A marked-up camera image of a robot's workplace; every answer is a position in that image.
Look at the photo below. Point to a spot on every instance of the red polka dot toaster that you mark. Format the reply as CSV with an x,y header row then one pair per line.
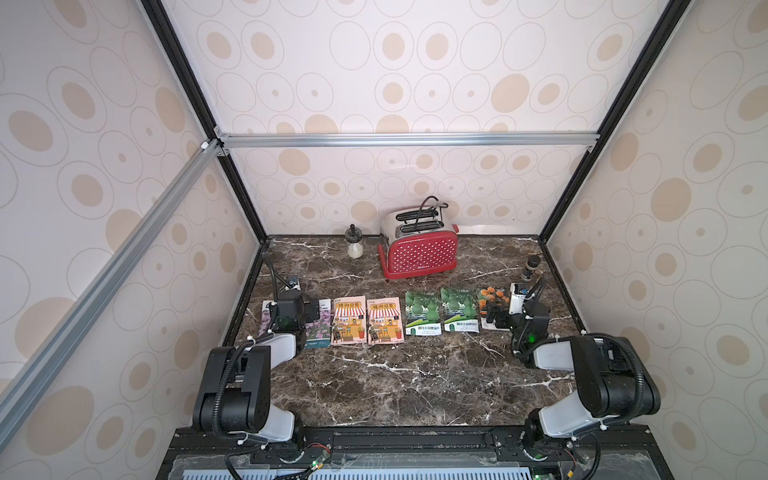
x,y
418,241

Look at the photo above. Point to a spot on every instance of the white orange-text seed packet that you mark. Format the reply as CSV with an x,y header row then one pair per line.
x,y
385,326

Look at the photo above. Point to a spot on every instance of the green pea seed packet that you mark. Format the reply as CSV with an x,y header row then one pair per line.
x,y
422,314

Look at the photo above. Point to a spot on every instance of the black right corner post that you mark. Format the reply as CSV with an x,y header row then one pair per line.
x,y
649,54

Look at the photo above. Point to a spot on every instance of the silver aluminium cross rail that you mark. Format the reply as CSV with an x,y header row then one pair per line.
x,y
228,141

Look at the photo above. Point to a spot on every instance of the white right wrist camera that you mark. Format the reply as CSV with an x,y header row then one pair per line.
x,y
518,296

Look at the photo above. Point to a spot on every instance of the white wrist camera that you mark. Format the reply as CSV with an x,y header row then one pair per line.
x,y
291,283
518,296

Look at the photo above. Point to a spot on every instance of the glass jar with white granules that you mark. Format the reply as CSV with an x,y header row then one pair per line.
x,y
354,240

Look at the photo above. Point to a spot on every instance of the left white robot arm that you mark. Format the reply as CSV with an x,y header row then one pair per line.
x,y
234,399

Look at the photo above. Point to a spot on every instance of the orange flower seed packet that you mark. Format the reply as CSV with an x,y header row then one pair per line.
x,y
493,307

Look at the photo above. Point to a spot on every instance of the orange marigold seed packet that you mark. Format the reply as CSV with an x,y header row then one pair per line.
x,y
349,322

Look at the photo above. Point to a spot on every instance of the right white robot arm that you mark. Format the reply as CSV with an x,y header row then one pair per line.
x,y
613,386

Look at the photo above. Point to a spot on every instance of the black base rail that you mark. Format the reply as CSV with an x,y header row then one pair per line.
x,y
449,452

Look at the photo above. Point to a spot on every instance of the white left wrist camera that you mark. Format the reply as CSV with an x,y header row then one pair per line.
x,y
291,283

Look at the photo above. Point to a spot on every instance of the black corner frame post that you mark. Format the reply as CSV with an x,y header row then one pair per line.
x,y
163,28

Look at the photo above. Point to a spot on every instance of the silver aluminium side rail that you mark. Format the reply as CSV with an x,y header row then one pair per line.
x,y
37,374

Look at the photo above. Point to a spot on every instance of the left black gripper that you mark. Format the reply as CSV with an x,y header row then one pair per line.
x,y
311,309

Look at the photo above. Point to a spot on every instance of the small dark spice bottle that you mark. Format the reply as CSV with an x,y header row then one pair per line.
x,y
531,265

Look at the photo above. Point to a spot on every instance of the white green-text seed packet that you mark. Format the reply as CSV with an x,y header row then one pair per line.
x,y
460,312

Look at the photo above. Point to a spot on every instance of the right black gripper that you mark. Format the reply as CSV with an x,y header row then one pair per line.
x,y
501,318

